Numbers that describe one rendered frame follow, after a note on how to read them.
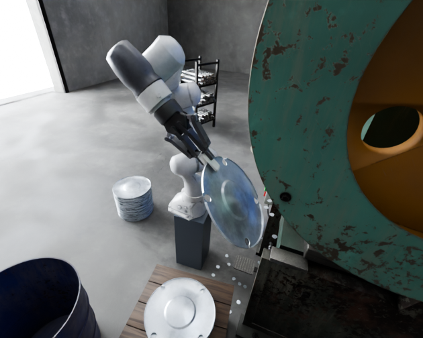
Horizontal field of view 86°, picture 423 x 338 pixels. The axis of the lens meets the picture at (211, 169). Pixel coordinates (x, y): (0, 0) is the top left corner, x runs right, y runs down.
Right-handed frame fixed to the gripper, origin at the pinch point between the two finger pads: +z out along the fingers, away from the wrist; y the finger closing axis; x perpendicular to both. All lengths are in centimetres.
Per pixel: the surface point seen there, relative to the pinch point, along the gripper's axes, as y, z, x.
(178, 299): -51, 42, -10
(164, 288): -58, 37, -7
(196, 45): -230, -167, 705
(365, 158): 34.5, 14.2, -8.2
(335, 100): 35.4, -1.4, -15.1
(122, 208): -123, 7, 48
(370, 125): 38.3, 17.7, 11.8
